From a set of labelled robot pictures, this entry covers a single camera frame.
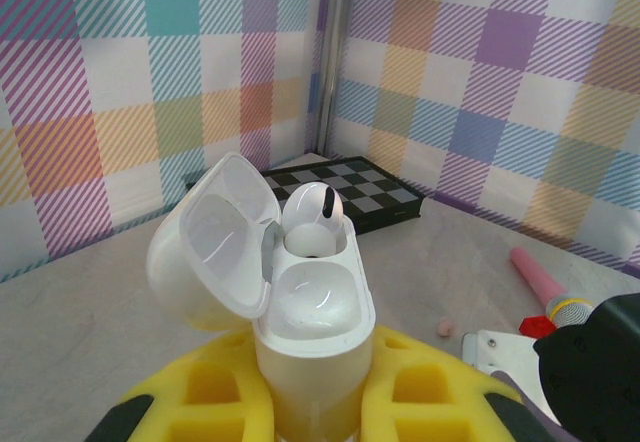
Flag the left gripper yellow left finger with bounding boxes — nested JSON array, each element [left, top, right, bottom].
[[87, 329, 277, 442]]

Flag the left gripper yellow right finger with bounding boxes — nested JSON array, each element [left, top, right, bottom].
[[360, 324, 551, 442]]

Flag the white rectangular earbud case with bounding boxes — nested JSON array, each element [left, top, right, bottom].
[[146, 151, 377, 442]]

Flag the white stem earbud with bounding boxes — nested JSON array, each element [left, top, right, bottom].
[[280, 181, 347, 259]]

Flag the red toy brick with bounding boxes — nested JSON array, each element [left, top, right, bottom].
[[518, 314, 559, 338]]

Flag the pink toy microphone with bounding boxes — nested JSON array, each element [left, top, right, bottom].
[[509, 246, 596, 331]]

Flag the black grey chessboard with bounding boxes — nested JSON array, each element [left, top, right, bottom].
[[184, 156, 424, 236]]

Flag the aluminium frame post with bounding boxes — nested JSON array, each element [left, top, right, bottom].
[[314, 0, 352, 159]]

